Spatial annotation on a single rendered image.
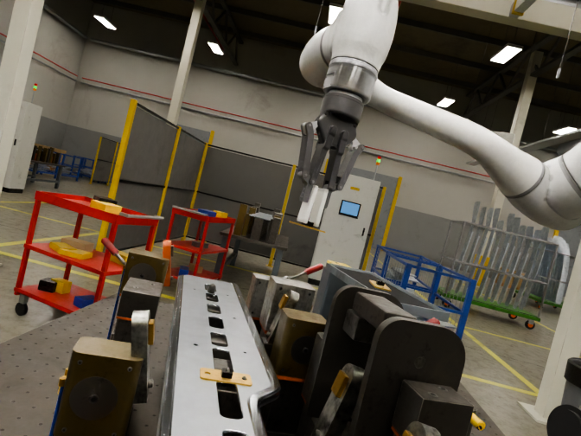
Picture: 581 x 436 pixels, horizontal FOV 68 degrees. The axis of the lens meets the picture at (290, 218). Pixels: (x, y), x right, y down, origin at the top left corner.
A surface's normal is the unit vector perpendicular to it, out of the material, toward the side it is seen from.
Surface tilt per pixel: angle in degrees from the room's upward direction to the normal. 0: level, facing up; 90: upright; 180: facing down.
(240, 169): 90
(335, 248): 90
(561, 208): 142
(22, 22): 90
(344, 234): 90
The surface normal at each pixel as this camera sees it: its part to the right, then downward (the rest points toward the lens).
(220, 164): -0.06, 0.03
